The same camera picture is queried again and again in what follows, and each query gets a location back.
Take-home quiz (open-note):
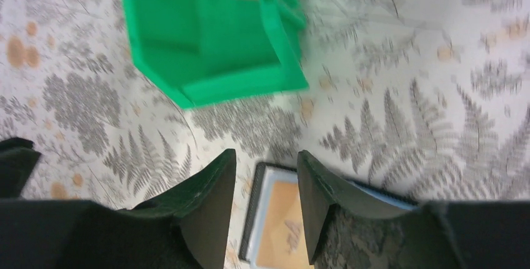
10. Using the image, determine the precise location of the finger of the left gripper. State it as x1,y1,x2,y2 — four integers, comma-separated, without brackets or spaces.
1,138,42,199

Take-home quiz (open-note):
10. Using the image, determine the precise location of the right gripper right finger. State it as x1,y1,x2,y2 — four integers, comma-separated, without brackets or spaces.
297,150,408,265

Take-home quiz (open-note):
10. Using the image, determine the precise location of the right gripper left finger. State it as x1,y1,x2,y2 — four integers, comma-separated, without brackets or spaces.
132,148,236,268

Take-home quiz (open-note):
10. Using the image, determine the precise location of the black card holder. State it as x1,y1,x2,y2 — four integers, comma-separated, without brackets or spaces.
238,161,419,269

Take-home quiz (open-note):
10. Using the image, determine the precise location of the gold credit card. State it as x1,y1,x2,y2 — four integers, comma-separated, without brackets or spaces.
255,181,313,269

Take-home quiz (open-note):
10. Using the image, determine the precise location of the green plastic bin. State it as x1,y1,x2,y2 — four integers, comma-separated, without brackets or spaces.
122,0,308,109

